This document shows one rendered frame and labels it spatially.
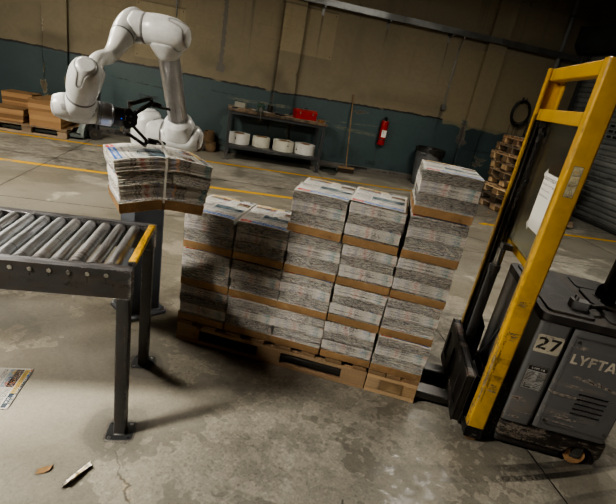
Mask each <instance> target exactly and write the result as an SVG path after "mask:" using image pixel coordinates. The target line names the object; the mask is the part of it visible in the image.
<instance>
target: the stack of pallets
mask: <svg viewBox="0 0 616 504"><path fill-rule="evenodd" d="M513 139H514V140H513ZM512 140H513V143H512ZM523 141H524V138H523V137H517V136H512V135H506V134H504V135H503V139H502V141H501V142H498V141H497V146H496V148H495V150H494V149H492V151H491V155H490V157H491V164H490V168H489V171H488V173H489V178H488V180H487V181H485V183H484V186H483V189H482V192H481V196H480V201H479V204H480V205H486V206H490V207H489V208H488V209H490V210H492V211H497V212H499V210H500V207H501V205H502V202H503V199H504V196H505V193H506V190H507V187H508V184H509V181H510V179H511V176H512V173H513V170H514V167H515V164H516V161H517V158H518V156H519V153H520V152H519V150H521V147H522V144H523ZM506 147H508V148H507V150H505V149H506ZM501 155H503V157H502V158H501V157H500V156H501ZM500 163H501V164H502V166H499V165H500ZM498 172H500V174H498ZM497 180H500V181H499V182H497ZM491 187H493V189H492V188H491ZM488 195H491V196H488ZM488 203H490V204H488Z"/></svg>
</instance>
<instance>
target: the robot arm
mask: <svg viewBox="0 0 616 504"><path fill-rule="evenodd" d="M133 43H135V44H147V45H150V47H151V49H152V50H153V52H154V54H155V55H156V57H157V58H158V62H159V68H160V74H161V79H162V85H163V91H164V97H165V103H166V107H162V104H160V103H156V102H153V98H152V97H146V98H142V99H138V100H134V101H127V103H128V108H122V107H117V106H114V107H113V104H111V103H106V102H101V101H97V97H98V95H99V93H100V92H101V89H102V86H103V83H104V80H105V72H104V70H103V68H104V66H105V65H110V64H113V63H115V62H116V61H117V60H118V59H119V58H120V57H121V56H122V55H123V54H124V53H125V52H126V51H127V50H128V49H129V48H130V47H131V46H132V45H133ZM190 44H191V31H190V28H189V27H188V25H187V24H185V23H184V22H182V21H181V20H179V19H177V18H174V17H171V16H168V15H164V14H159V13H149V12H144V11H142V10H141V9H139V8H137V7H129V8H126V9H124V10H123V11H122V12H121V13H120V14H119V15H118V16H117V18H116V19H115V21H114V22H113V25H112V28H111V30H110V34H109V38H108V41H107V44H106V47H105V48H104V49H102V50H98V51H95V52H94V53H92V54H91V55H90V56H89V57H88V56H79V57H76V58H75V59H74V60H73V61H72V62H71V63H70V65H69V67H68V70H67V75H66V85H65V87H66V92H59V93H55V94H53V95H52V97H51V111H52V113H53V115H54V116H56V117H58V118H60V119H63V120H66V121H70V122H74V123H80V124H97V125H103V126H104V125H105V126H111V125H114V126H119V127H124V128H125V131H124V132H123V134H124V135H125V136H129V137H130V140H131V143H139V144H141V145H142V146H144V147H146V145H150V144H152V146H154V145H162V144H161V143H160V142H159V141H158V140H155V139H159V140H161V141H162V142H163V143H164V146H167V147H171V148H176V149H180V150H184V151H188V152H193V151H197V150H198V149H200V148H201V146H202V143H203V137H204V135H203V132H202V130H201V129H200V128H199V127H198V126H196V125H195V123H194V122H193V120H192V118H191V117H190V116H189V115H188V114H187V111H186V103H185V95H184V88H183V78H182V70H181V62H180V57H181V55H182V51H185V50H187V49H188V48H189V46H190ZM147 101H150V102H149V103H147V104H145V105H143V106H141V107H140V108H138V109H136V110H134V111H133V110H132V109H131V107H132V106H133V105H136V104H140V103H144V102H147ZM151 106H152V107H154V108H159V109H164V110H167V114H168V115H167V117H166V118H165V120H164V119H162V118H161V114H160V113H159V112H158V111H156V110H155V109H150V108H149V107H151ZM130 128H131V132H129V131H128V129H130Z"/></svg>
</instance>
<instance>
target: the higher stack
mask: <svg viewBox="0 0 616 504"><path fill-rule="evenodd" d="M479 175H480V174H479ZM479 175H478V173H477V172H476V171H475V170H472V169H468V168H464V167H460V166H455V165H450V164H445V163H440V162H435V161H429V160H423V159H422V161H421V165H420V167H419V169H418V172H417V175H416V179H415V182H414V187H413V188H414V189H413V190H412V195H413V197H412V199H413V201H414V205H418V206H423V207H427V208H432V209H436V210H441V211H445V212H450V213H455V214H459V215H464V216H469V217H473V215H474V216H476V212H477V208H478V205H479V204H478V202H479V198H480V196H481V192H482V189H483V186H484V183H485V180H484V179H483V178H482V177H481V176H479ZM408 205H409V206H408V214H407V217H406V221H405V226H404V230H403V232H402V239H401V240H402V249H405V250H410V251H414V252H418V253H423V254H427V255H431V256H435V257H440V258H444V259H448V260H453V261H457V262H458V261H459V260H460V258H461V255H463V253H462V250H463V249H464V247H465V243H466V240H467V238H466V237H467V236H468V233H469V227H468V225H464V224H459V223H455V222H450V221H446V220H441V219H436V218H432V217H427V216H423V215H418V214H413V213H412V209H411V201H409V204H408ZM454 272H455V270H454V269H451V268H447V267H443V266H438V265H434V264H430V263H425V262H421V261H417V260H413V259H408V258H404V257H400V241H399V248H398V258H397V263H396V266H395V267H394V278H393V282H392V285H391V289H392V290H396V291H400V292H404V293H408V294H412V295H416V296H420V297H424V298H428V299H432V300H436V301H440V302H444V303H445V302H446V301H447V297H448V293H449V290H450V288H451V285H452V281H453V280H452V279H453V276H454ZM441 313H442V311H441V309H437V308H433V307H429V306H425V305H421V304H417V303H413V302H409V301H405V300H401V299H397V298H393V297H389V294H388V298H387V300H386V305H385V309H384V312H383V315H382V317H381V323H380V327H383V328H386V329H390V330H394V331H398V332H402V333H406V334H409V335H413V336H417V337H421V338H425V339H429V340H433V338H434V337H435V334H436V329H437V327H438V323H439V321H440V319H439V318H440V315H441ZM430 350H431V347H428V346H424V345H421V344H417V343H413V342H409V341H405V340H401V339H397V338H393V337H389V336H385V335H382V334H379V330H378V334H377V333H376V336H375V344H374V347H373V350H372V355H371V363H374V364H378V365H382V366H386V367H390V368H394V369H397V370H401V371H405V372H408V373H412V374H416V375H419V376H421V375H422V371H423V369H424V366H425V364H426V361H427V358H428V357H429V355H430ZM371 363H370V364H371ZM370 364H369V365H370ZM418 385H419V382H417V381H413V380H409V379H406V378H402V377H398V376H394V375H391V374H387V373H386V375H385V373H383V372H379V371H376V370H372V369H369V368H368V373H367V377H366V381H365V384H364V388H363V389H364V390H367V391H371V392H374V393H378V394H382V395H385V396H389V397H393V398H396V399H400V400H403V401H407V402H411V403H413V401H414V397H415V394H416V391H417V389H418Z"/></svg>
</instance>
